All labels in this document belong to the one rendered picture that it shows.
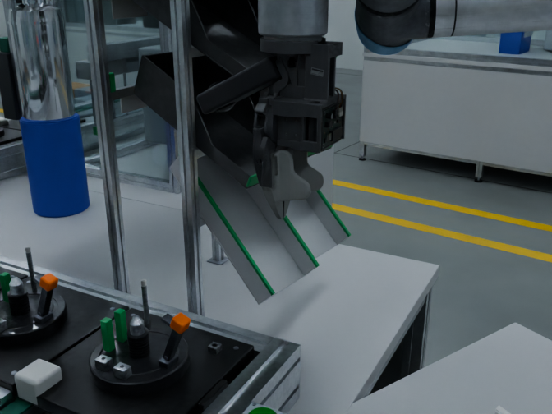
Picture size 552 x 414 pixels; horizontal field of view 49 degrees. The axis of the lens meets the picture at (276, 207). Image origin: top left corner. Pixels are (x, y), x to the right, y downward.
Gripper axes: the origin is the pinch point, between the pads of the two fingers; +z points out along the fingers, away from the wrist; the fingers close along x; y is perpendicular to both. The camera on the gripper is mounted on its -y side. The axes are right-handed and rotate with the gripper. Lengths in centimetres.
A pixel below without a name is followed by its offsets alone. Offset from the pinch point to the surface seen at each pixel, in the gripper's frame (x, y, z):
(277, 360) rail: 6.5, -3.3, 27.3
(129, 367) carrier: -9.9, -17.0, 22.8
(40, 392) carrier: -16.6, -26.9, 25.9
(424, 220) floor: 305, -55, 123
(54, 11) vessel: 55, -94, -17
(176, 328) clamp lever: -6.1, -11.7, 17.3
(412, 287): 56, 4, 37
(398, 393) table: 20.6, 11.7, 37.3
